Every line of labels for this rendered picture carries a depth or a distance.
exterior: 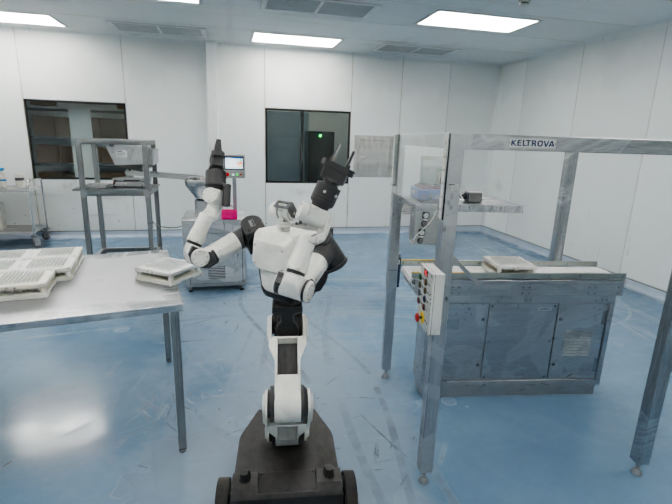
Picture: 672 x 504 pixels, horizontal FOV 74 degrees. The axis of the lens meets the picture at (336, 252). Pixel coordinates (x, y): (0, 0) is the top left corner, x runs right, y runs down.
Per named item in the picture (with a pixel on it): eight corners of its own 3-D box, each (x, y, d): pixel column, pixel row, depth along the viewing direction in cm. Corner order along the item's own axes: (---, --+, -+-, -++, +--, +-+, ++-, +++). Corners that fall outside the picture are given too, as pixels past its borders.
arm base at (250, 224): (239, 247, 210) (258, 234, 216) (256, 261, 204) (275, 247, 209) (232, 224, 199) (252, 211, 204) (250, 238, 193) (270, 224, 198)
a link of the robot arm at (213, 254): (193, 274, 198) (236, 248, 207) (201, 278, 187) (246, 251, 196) (179, 251, 194) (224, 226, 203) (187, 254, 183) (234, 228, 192)
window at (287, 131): (265, 182, 728) (265, 107, 699) (265, 182, 729) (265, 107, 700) (348, 183, 759) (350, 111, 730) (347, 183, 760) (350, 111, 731)
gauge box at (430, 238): (412, 244, 252) (415, 209, 247) (408, 240, 262) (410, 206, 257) (450, 244, 254) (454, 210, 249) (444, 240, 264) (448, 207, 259)
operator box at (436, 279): (427, 335, 182) (432, 274, 176) (416, 319, 199) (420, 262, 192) (441, 335, 183) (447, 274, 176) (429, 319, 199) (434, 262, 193)
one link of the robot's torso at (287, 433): (266, 418, 217) (262, 381, 179) (307, 416, 219) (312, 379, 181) (265, 452, 208) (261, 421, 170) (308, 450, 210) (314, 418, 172)
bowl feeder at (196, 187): (184, 217, 455) (182, 180, 446) (188, 211, 489) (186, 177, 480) (234, 217, 466) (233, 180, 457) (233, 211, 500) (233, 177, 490)
